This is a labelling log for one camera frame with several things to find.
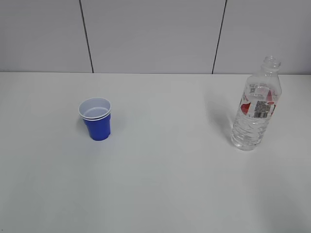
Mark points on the clear plastic water bottle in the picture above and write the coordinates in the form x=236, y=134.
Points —
x=258, y=102

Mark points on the blue paper cup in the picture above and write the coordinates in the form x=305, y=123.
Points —
x=96, y=114

